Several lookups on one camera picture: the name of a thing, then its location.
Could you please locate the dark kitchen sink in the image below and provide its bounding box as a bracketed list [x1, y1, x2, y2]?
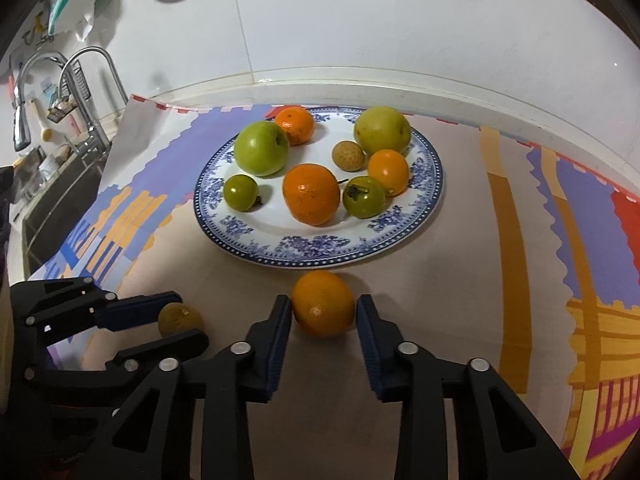
[20, 150, 112, 276]

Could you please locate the blue patterned white plate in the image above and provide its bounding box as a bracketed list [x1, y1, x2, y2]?
[194, 106, 444, 269]

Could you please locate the small green persimmon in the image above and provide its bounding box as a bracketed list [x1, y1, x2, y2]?
[223, 174, 262, 212]

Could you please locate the green apple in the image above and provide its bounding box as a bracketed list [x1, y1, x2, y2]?
[234, 120, 291, 177]

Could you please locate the large orange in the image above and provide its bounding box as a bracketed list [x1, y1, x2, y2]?
[282, 163, 342, 226]

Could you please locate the colourful patterned table mat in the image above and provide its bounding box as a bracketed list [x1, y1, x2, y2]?
[27, 94, 640, 480]

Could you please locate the small orange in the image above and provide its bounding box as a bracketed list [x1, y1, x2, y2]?
[274, 106, 316, 146]

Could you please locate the yellow-green apple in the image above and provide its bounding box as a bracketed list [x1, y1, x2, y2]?
[354, 105, 412, 157]

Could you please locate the black wire caddy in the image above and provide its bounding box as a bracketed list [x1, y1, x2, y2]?
[47, 60, 96, 123]

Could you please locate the chrome arched faucet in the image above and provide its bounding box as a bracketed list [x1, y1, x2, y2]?
[57, 46, 129, 158]

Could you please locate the brown longan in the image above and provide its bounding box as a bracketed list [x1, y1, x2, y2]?
[158, 302, 205, 338]
[332, 140, 365, 171]

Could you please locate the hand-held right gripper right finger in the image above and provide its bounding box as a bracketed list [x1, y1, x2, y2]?
[356, 294, 583, 480]

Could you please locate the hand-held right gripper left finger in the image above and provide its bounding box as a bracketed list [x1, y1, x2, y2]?
[72, 295, 293, 480]

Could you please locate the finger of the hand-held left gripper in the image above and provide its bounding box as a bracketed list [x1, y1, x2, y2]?
[10, 277, 183, 346]
[22, 329, 210, 401]

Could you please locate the chrome pull-down faucet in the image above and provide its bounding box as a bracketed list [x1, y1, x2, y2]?
[12, 50, 71, 153]

